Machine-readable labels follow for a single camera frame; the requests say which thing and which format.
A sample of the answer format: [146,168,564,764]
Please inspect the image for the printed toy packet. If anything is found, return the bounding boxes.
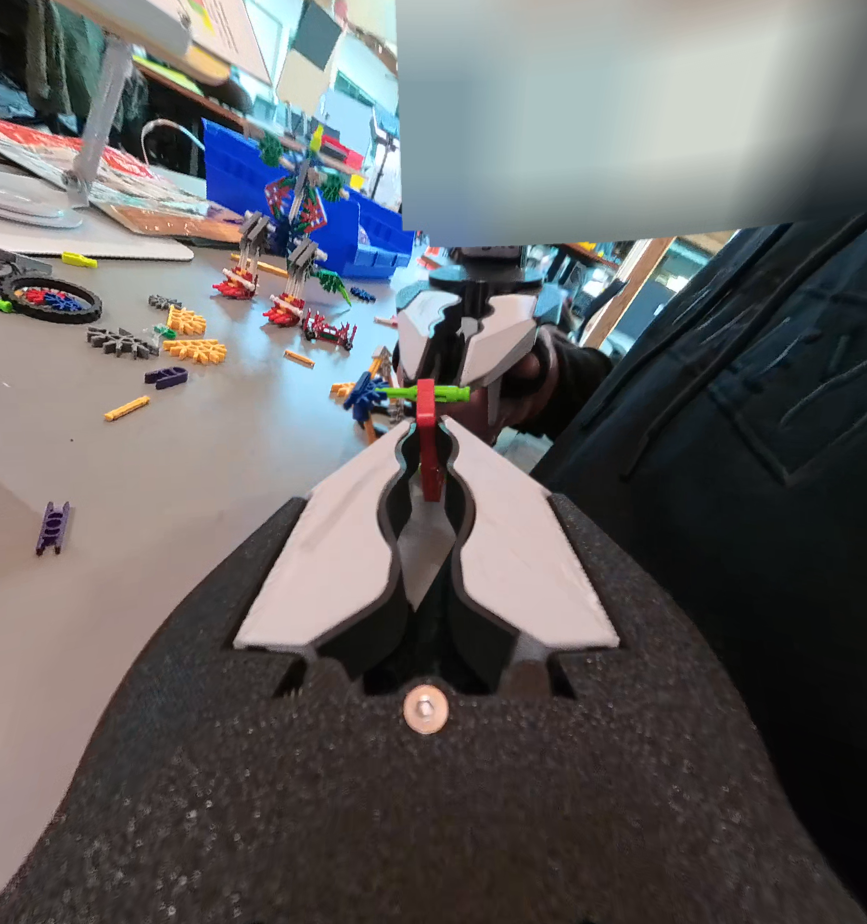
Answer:
[0,109,247,244]

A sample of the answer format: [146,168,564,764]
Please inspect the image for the grey flat pieces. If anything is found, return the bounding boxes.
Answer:
[0,243,52,290]

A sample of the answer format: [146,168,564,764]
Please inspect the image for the tire with colourful hub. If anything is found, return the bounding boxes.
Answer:
[4,278,105,324]

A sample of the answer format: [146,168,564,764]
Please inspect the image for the red connector pair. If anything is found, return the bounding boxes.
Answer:
[414,379,446,503]

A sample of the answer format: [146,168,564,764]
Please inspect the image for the orange rod blue connector frame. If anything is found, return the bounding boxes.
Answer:
[330,347,475,441]

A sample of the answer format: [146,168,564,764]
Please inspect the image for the blue plastic bin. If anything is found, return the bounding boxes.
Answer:
[203,120,414,280]

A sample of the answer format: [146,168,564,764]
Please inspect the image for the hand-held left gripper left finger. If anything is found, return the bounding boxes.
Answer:
[236,419,427,654]

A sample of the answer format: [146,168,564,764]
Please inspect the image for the multicolour toy model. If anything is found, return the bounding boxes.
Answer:
[232,128,351,304]

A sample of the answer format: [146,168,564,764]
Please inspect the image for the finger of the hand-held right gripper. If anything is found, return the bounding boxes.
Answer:
[456,294,538,388]
[394,289,463,388]

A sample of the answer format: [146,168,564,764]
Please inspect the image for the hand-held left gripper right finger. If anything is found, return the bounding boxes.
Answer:
[434,419,622,658]

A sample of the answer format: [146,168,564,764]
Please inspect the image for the purple ladder connector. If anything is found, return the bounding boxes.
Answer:
[36,500,74,557]

